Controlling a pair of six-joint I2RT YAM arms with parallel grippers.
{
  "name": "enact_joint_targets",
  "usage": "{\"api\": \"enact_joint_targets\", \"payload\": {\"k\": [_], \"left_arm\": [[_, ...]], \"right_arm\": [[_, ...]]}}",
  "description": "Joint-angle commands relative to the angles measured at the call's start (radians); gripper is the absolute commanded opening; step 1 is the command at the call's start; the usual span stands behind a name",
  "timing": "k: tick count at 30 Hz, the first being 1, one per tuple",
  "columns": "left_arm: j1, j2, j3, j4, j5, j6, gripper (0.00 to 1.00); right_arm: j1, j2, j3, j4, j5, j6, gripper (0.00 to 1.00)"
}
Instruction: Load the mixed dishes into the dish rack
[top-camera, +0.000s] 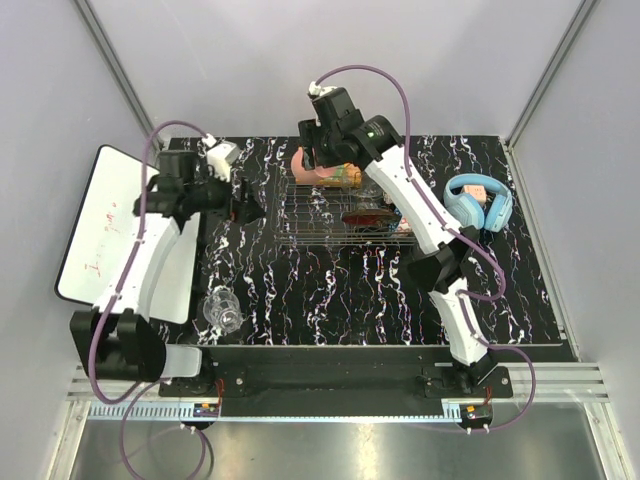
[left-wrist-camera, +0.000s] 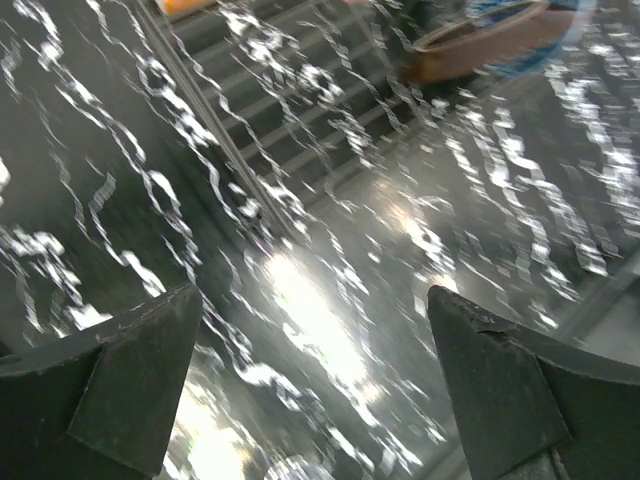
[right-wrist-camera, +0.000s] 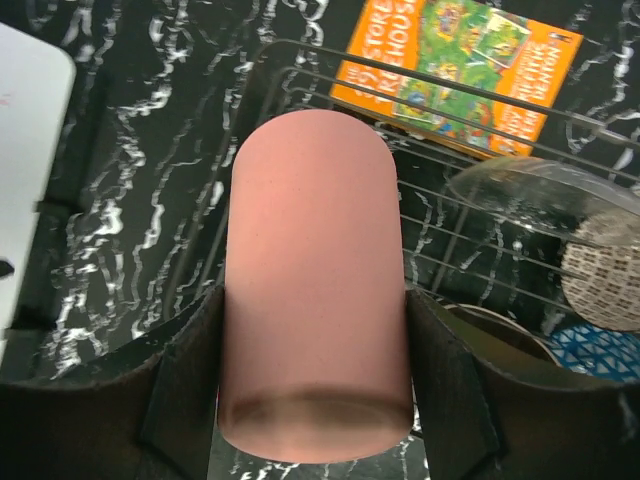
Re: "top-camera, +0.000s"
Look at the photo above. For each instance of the wire dish rack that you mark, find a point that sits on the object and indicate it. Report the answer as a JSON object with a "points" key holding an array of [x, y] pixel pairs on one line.
{"points": [[310, 215]]}

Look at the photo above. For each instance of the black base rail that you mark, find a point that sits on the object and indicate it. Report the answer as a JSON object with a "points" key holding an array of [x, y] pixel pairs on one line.
{"points": [[327, 382]]}

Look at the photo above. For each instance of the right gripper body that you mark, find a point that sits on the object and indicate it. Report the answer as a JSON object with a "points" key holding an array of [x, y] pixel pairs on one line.
{"points": [[324, 150]]}

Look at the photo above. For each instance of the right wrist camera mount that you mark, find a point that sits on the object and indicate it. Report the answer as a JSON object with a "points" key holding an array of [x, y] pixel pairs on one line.
{"points": [[317, 92]]}

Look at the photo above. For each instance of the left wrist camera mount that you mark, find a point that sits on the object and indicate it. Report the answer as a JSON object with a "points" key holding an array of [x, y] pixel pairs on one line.
{"points": [[220, 154]]}

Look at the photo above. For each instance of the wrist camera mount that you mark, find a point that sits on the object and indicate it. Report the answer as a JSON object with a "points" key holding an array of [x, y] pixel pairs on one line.
{"points": [[317, 92], [220, 154]]}

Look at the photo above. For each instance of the blue triangle pattern bowl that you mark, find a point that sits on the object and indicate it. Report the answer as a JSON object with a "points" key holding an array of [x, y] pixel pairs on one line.
{"points": [[403, 227]]}

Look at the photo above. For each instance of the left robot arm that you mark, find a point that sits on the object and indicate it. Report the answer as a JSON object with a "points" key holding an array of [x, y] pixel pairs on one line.
{"points": [[114, 339]]}

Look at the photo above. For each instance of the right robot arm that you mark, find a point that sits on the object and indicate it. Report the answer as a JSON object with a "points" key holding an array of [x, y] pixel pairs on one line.
{"points": [[446, 229]]}

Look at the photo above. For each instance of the orange patterned box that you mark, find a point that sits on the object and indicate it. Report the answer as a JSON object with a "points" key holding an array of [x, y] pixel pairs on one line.
{"points": [[345, 176]]}

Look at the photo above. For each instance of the red floral plate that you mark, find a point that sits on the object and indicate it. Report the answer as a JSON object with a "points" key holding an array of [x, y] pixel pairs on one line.
{"points": [[379, 218]]}

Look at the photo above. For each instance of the white board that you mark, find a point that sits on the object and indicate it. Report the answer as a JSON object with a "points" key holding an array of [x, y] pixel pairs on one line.
{"points": [[100, 240]]}

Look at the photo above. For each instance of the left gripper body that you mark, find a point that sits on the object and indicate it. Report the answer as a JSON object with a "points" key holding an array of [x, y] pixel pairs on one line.
{"points": [[238, 208]]}

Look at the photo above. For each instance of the pink cube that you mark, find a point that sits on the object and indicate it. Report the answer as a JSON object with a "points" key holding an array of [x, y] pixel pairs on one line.
{"points": [[477, 192]]}

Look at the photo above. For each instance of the pink plastic cup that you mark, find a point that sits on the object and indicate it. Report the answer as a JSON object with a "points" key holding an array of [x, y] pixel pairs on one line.
{"points": [[309, 177]]}

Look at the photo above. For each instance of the clear glass cup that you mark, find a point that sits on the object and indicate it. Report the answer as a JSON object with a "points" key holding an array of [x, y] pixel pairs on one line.
{"points": [[221, 308]]}

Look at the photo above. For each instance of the light blue headphones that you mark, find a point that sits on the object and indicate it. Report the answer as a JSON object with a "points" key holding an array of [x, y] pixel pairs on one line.
{"points": [[469, 212]]}

